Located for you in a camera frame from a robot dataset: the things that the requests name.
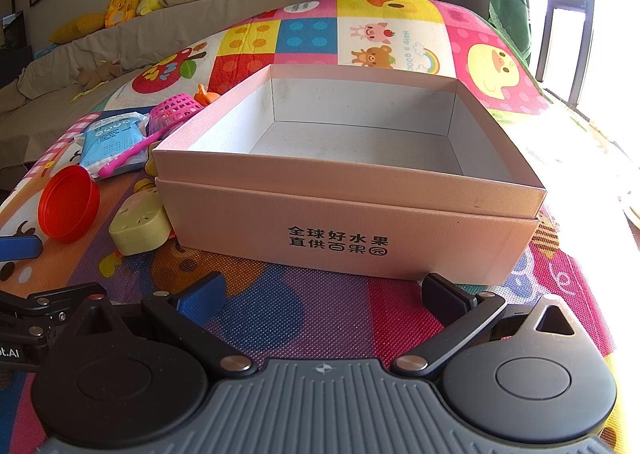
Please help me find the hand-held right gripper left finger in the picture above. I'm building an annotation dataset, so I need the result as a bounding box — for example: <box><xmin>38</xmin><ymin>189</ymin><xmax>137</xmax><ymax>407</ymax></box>
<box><xmin>75</xmin><ymin>272</ymin><xmax>256</xmax><ymax>377</ymax></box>

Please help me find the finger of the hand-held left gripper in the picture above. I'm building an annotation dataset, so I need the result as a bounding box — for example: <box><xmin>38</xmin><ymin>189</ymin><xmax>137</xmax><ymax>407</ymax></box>
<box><xmin>0</xmin><ymin>235</ymin><xmax>44</xmax><ymax>263</ymax></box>
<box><xmin>0</xmin><ymin>282</ymin><xmax>108</xmax><ymax>347</ymax></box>

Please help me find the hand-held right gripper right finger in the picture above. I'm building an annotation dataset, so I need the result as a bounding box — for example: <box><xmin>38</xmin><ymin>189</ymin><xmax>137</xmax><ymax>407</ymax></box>
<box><xmin>390</xmin><ymin>272</ymin><xmax>591</xmax><ymax>380</ymax></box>

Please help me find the red plastic lid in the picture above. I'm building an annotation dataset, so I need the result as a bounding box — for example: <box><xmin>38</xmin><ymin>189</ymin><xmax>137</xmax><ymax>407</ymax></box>
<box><xmin>39</xmin><ymin>165</ymin><xmax>101</xmax><ymax>244</ymax></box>

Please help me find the pink cardboard box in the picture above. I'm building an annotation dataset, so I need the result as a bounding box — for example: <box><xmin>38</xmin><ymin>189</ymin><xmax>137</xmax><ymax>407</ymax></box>
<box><xmin>151</xmin><ymin>64</ymin><xmax>548</xmax><ymax>285</ymax></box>

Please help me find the pink plastic scoop basket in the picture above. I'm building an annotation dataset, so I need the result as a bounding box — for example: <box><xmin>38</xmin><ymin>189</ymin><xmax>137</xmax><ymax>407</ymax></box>
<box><xmin>97</xmin><ymin>93</ymin><xmax>205</xmax><ymax>179</ymax></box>

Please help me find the orange plastic toy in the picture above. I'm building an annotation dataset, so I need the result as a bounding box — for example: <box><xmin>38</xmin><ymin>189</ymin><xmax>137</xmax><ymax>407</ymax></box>
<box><xmin>195</xmin><ymin>84</ymin><xmax>222</xmax><ymax>107</ymax></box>

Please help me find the pale yellow plastic case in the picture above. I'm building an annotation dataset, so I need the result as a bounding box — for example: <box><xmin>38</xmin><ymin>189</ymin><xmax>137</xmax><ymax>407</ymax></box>
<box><xmin>108</xmin><ymin>178</ymin><xmax>173</xmax><ymax>257</ymax></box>

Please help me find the colourful cartoon play mat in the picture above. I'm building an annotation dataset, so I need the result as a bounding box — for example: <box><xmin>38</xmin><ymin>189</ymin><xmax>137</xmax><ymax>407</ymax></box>
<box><xmin>0</xmin><ymin>0</ymin><xmax>640</xmax><ymax>454</ymax></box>

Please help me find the brown plush toy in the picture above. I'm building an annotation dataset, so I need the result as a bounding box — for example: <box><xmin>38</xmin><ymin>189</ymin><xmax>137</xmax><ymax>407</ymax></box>
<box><xmin>75</xmin><ymin>58</ymin><xmax>123</xmax><ymax>90</ymax></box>

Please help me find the dark flat panel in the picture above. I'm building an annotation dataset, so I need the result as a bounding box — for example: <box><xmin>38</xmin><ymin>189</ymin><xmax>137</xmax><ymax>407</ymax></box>
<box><xmin>0</xmin><ymin>10</ymin><xmax>33</xmax><ymax>85</ymax></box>

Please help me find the beige covered sofa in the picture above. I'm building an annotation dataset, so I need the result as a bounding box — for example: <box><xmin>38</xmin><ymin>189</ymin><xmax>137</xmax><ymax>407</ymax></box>
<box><xmin>0</xmin><ymin>0</ymin><xmax>336</xmax><ymax>175</ymax></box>

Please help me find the yellow orange plush toy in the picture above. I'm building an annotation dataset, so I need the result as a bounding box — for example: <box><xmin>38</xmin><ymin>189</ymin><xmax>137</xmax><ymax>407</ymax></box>
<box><xmin>104</xmin><ymin>0</ymin><xmax>138</xmax><ymax>29</ymax></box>

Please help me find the green patterned towel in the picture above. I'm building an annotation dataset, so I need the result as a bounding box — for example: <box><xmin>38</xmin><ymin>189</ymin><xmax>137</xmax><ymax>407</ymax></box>
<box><xmin>489</xmin><ymin>0</ymin><xmax>532</xmax><ymax>66</ymax></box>

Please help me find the black window frame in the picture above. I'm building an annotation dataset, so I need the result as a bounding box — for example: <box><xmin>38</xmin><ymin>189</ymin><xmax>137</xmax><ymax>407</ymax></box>
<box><xmin>535</xmin><ymin>0</ymin><xmax>601</xmax><ymax>100</ymax></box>

